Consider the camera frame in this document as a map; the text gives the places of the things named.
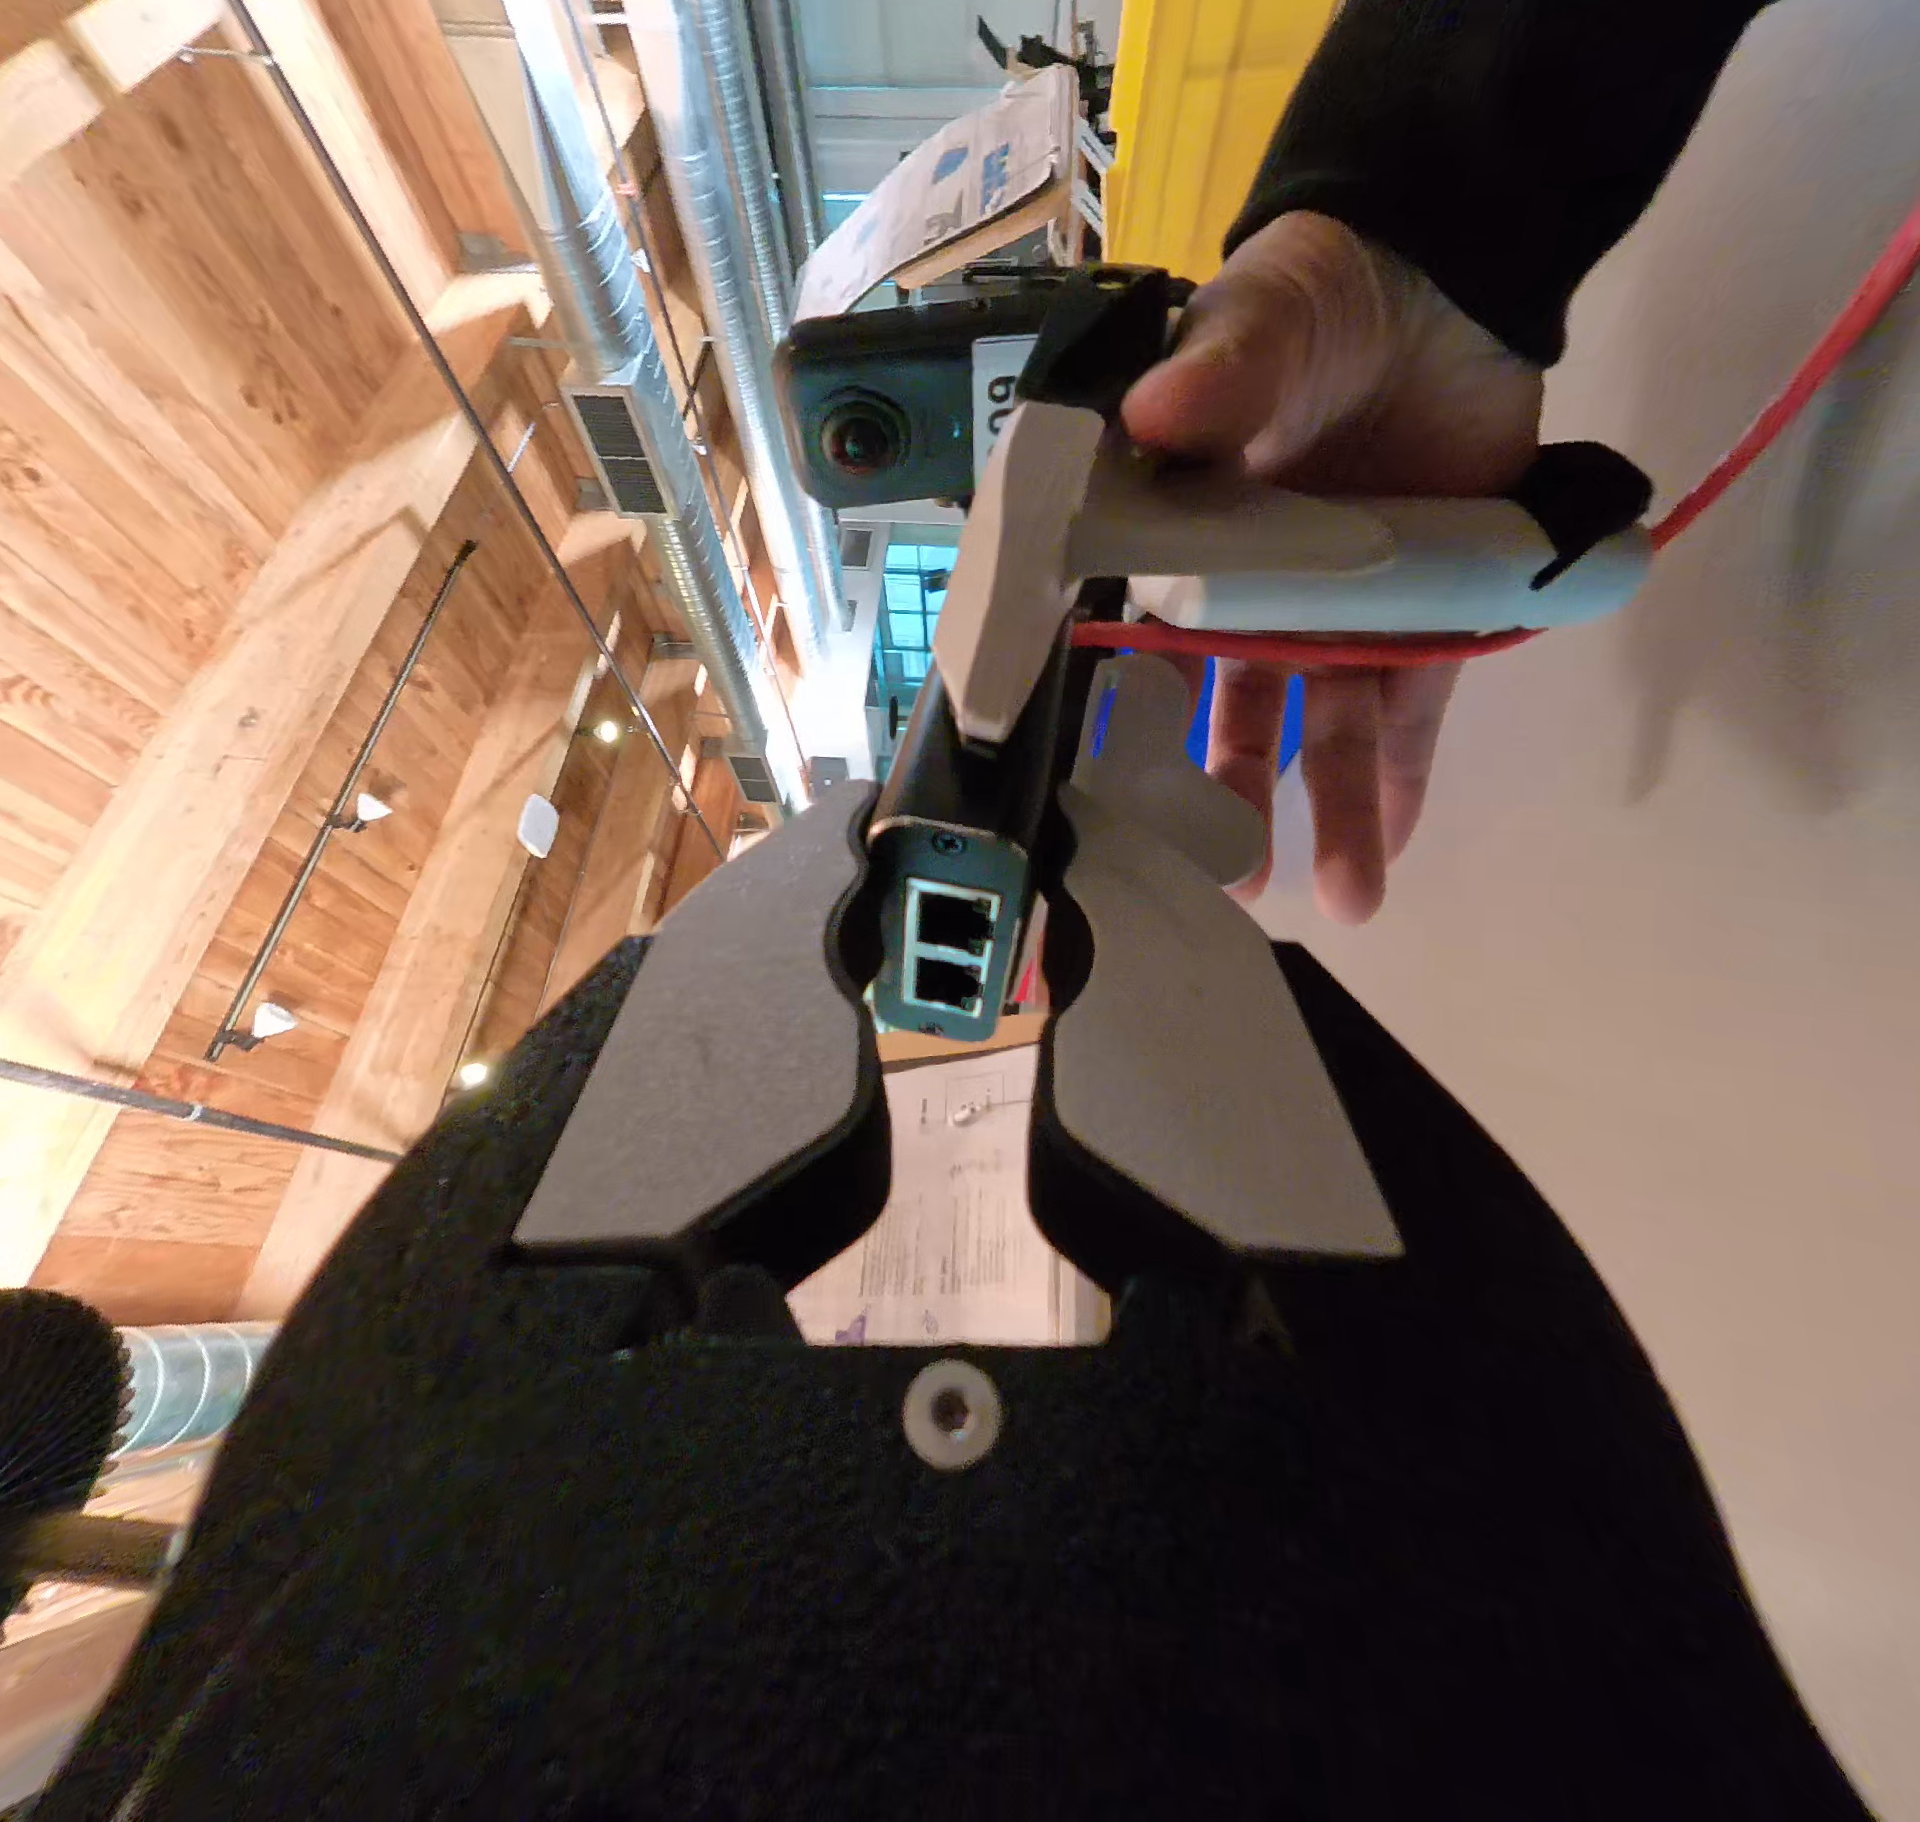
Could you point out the person's right hand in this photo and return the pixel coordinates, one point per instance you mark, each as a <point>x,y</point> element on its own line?
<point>1353,351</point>

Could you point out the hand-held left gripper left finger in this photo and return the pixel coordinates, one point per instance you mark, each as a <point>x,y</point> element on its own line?
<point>705,1045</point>

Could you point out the ceiling vent unit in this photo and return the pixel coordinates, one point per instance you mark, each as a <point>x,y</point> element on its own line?
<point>616,453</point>

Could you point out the black track light rail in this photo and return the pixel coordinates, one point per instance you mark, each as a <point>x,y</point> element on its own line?
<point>277,1024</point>

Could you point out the silver ventilation duct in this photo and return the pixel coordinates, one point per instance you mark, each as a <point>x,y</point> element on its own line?
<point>597,258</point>
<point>741,202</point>
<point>193,1391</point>

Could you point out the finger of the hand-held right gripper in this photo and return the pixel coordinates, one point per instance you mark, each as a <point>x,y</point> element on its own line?
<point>1003,573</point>
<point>1168,782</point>

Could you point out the yellow plastic bin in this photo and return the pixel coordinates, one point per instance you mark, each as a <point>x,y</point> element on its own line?
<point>1204,84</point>

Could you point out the person's right forearm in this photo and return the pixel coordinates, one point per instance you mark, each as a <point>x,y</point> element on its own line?
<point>1504,84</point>

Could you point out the cardboard box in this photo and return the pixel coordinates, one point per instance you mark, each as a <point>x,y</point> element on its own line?
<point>941,188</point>

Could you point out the black network switch box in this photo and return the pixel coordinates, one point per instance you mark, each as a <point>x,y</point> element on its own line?
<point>985,807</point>

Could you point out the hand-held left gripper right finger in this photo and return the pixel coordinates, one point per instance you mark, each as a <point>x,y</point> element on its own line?
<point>1204,1069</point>

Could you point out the white access point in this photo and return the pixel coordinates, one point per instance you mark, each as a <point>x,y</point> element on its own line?
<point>535,825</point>

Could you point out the person's left forearm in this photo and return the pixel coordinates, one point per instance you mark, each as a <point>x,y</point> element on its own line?
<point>49,1404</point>

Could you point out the wooden document stand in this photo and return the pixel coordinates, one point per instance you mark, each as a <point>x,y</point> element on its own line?
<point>965,1217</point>

